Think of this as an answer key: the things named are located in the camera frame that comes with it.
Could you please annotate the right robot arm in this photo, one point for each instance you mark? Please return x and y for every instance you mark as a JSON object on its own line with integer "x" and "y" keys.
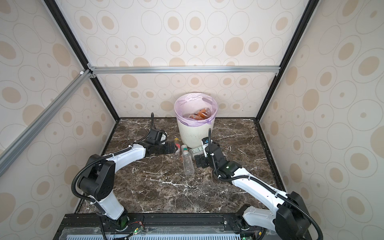
{"x": 286, "y": 214}

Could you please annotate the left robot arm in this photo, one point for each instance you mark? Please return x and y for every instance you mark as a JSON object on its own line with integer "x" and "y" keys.
{"x": 95, "y": 181}

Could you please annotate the brown tea bottle orange label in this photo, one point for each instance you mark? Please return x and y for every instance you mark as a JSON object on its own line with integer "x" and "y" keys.
{"x": 202, "y": 114}

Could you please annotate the white plastic waste bin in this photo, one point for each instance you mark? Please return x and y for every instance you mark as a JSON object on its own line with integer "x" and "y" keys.
{"x": 192, "y": 135}

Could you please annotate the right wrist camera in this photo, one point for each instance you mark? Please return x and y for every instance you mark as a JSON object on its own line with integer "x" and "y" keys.
{"x": 205, "y": 145}

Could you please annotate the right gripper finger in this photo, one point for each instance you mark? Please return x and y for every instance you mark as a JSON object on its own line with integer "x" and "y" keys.
{"x": 202, "y": 164}
{"x": 198, "y": 156}

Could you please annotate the aluminium rail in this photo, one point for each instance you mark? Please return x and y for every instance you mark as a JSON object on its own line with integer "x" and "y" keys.
{"x": 27, "y": 136}
{"x": 184, "y": 70}

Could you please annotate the black frame post right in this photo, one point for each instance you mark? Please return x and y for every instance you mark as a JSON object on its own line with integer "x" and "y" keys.
{"x": 302, "y": 25}

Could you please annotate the black frame post left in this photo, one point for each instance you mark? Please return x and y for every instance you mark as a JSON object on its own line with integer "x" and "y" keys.
{"x": 59, "y": 18}

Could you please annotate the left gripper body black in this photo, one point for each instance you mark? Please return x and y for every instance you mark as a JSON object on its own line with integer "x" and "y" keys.
{"x": 159, "y": 149}

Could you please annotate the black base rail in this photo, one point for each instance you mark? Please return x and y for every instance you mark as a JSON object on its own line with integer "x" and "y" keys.
{"x": 217, "y": 226}

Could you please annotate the left aluminium rail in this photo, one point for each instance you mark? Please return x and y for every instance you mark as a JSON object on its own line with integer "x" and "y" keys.
{"x": 27, "y": 136}

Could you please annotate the black frame post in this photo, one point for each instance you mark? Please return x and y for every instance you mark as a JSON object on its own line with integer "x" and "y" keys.
{"x": 302, "y": 25}
{"x": 59, "y": 18}

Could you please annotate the pink bin liner bag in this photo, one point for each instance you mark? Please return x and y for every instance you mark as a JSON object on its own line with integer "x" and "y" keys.
{"x": 191, "y": 103}

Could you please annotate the clear bottle white cap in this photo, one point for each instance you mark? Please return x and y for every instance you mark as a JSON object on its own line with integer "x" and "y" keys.
{"x": 187, "y": 161}

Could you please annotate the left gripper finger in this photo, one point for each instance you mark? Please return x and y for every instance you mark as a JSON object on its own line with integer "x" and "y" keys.
{"x": 170, "y": 144}
{"x": 170, "y": 151}

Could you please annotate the back aluminium rail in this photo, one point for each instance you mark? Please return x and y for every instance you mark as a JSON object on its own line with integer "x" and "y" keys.
{"x": 184, "y": 70}

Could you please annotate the small bottle pink cap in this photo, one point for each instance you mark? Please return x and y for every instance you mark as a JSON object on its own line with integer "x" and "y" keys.
{"x": 178, "y": 147}

